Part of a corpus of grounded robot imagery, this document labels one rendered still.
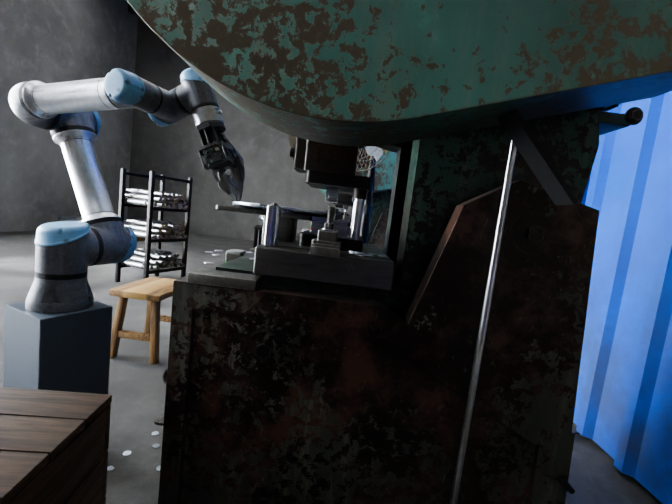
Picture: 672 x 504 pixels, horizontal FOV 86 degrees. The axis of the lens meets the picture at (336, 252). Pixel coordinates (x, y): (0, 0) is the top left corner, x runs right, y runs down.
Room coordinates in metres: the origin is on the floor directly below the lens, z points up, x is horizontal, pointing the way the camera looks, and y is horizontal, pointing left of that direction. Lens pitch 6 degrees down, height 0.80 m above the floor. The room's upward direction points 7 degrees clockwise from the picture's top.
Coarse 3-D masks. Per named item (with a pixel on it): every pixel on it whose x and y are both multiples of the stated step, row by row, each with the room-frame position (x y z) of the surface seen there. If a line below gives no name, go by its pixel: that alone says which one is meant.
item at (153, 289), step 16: (112, 288) 1.61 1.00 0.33; (128, 288) 1.64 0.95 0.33; (144, 288) 1.67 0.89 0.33; (160, 288) 1.71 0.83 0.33; (160, 304) 1.65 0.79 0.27; (160, 320) 1.89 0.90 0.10; (112, 336) 1.61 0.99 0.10; (128, 336) 1.61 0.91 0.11; (144, 336) 1.61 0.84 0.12; (112, 352) 1.60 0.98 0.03
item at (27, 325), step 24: (24, 312) 0.89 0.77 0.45; (72, 312) 0.93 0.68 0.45; (96, 312) 0.97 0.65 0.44; (24, 336) 0.88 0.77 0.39; (48, 336) 0.87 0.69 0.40; (72, 336) 0.92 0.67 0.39; (96, 336) 0.98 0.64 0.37; (24, 360) 0.88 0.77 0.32; (48, 360) 0.87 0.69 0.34; (72, 360) 0.92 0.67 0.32; (96, 360) 0.98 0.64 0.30; (24, 384) 0.88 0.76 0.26; (48, 384) 0.87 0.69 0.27; (72, 384) 0.92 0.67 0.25; (96, 384) 0.98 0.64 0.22
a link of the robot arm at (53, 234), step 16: (48, 224) 0.95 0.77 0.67; (64, 224) 0.97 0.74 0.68; (80, 224) 0.99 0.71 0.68; (48, 240) 0.91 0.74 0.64; (64, 240) 0.93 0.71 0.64; (80, 240) 0.96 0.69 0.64; (96, 240) 1.01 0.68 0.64; (48, 256) 0.91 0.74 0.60; (64, 256) 0.93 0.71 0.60; (80, 256) 0.96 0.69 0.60; (96, 256) 1.01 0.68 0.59; (48, 272) 0.91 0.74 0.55; (64, 272) 0.93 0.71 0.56; (80, 272) 0.96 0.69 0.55
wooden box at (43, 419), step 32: (0, 416) 0.62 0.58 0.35; (32, 416) 0.64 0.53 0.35; (64, 416) 0.64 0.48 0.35; (96, 416) 0.68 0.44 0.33; (0, 448) 0.54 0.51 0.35; (32, 448) 0.55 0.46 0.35; (64, 448) 0.59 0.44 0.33; (96, 448) 0.68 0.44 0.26; (0, 480) 0.48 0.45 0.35; (32, 480) 0.51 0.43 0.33; (64, 480) 0.59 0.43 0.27; (96, 480) 0.69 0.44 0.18
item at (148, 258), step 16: (144, 176) 3.15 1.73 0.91; (160, 176) 2.92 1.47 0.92; (144, 192) 2.98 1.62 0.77; (160, 192) 2.93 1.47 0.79; (160, 208) 2.94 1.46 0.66; (144, 224) 2.97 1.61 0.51; (160, 224) 2.93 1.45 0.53; (176, 224) 3.13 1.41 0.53; (160, 240) 2.96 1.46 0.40; (176, 240) 3.12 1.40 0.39; (144, 256) 2.85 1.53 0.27; (160, 256) 2.93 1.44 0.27; (176, 256) 3.12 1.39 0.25; (144, 272) 2.85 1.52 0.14; (160, 272) 2.98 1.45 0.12
